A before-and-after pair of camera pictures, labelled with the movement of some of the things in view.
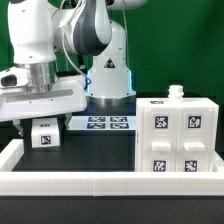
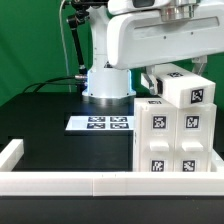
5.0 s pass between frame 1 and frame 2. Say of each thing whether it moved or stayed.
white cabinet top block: moved
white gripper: moved
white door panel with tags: stayed
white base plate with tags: stayed
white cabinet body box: stayed
